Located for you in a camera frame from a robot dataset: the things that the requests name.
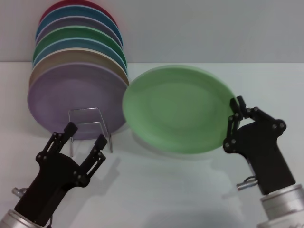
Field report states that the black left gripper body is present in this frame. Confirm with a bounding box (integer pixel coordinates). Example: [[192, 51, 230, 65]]
[[14, 151, 91, 226]]

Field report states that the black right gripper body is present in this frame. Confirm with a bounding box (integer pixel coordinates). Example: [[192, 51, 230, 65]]
[[224, 120, 296, 196]]

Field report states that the light green plate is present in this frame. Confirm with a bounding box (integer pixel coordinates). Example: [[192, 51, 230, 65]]
[[122, 65, 239, 155]]

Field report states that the clear acrylic plate rack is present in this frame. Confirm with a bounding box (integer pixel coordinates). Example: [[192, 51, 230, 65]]
[[68, 108, 114, 157]]

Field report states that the lilac purple plate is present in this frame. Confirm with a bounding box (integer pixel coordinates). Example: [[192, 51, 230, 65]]
[[27, 63, 130, 141]]

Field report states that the tan beige plate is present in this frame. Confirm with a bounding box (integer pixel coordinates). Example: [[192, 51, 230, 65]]
[[28, 47, 131, 90]]

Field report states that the light blue plate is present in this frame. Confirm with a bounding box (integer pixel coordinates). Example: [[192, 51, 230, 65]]
[[32, 37, 129, 72]]

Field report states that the dark green plate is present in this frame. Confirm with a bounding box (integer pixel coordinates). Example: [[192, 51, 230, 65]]
[[32, 25, 126, 65]]

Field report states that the grey purple plate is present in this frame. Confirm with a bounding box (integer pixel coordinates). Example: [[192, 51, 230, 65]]
[[35, 16, 123, 48]]

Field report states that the teal blue plate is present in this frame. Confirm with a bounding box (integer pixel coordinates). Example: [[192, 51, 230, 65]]
[[35, 4, 124, 47]]

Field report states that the crimson red plate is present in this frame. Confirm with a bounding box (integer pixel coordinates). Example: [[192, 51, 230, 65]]
[[39, 0, 118, 27]]

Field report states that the grey right gripper cable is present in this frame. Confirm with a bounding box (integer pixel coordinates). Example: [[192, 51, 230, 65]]
[[236, 175, 258, 191]]

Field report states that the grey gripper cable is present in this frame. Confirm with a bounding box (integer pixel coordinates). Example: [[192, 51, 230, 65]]
[[11, 187, 27, 198], [236, 175, 258, 191]]

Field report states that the grey left gripper cable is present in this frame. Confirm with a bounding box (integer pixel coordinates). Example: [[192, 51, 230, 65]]
[[11, 187, 27, 198]]

